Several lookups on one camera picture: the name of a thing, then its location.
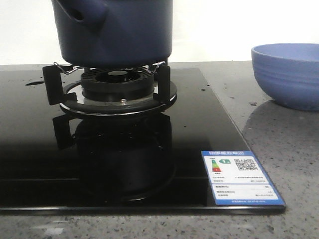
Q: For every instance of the light blue ribbed bowl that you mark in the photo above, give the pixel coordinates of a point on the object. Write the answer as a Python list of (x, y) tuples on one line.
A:
[(288, 73)]

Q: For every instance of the blue white energy label sticker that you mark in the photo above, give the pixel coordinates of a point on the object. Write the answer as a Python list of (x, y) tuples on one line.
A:
[(237, 178)]

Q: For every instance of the black glass gas cooktop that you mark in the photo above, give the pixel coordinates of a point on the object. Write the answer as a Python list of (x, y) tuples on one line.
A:
[(54, 163)]

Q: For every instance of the black pot support grate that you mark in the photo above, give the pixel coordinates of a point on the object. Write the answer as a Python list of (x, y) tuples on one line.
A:
[(71, 99)]

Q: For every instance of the black round gas burner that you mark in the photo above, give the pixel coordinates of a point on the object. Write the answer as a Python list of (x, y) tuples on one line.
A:
[(113, 85)]

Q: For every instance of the dark blue cooking pot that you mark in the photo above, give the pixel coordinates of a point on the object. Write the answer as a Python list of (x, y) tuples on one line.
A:
[(114, 33)]

